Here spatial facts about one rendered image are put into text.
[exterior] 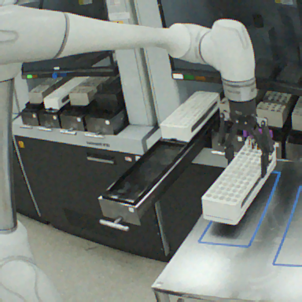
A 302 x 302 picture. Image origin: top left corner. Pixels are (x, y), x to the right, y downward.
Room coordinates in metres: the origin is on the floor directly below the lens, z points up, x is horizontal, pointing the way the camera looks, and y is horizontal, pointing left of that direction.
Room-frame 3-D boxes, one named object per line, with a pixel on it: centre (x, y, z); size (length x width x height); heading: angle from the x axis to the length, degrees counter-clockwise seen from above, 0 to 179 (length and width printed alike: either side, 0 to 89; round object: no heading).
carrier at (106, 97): (1.82, 0.13, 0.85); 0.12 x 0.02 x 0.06; 54
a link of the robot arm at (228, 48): (1.05, -0.24, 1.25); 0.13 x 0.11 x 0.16; 29
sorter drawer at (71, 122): (2.10, 0.12, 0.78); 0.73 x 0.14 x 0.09; 144
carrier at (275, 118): (1.40, -0.44, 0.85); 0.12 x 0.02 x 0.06; 53
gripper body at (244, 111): (1.04, -0.25, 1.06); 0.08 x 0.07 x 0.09; 51
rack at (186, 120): (1.55, -0.17, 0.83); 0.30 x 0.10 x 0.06; 144
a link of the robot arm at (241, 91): (1.04, -0.25, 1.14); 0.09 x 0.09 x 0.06
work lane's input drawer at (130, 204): (1.40, -0.06, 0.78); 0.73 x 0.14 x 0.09; 144
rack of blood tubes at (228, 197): (1.02, -0.23, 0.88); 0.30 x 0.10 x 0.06; 141
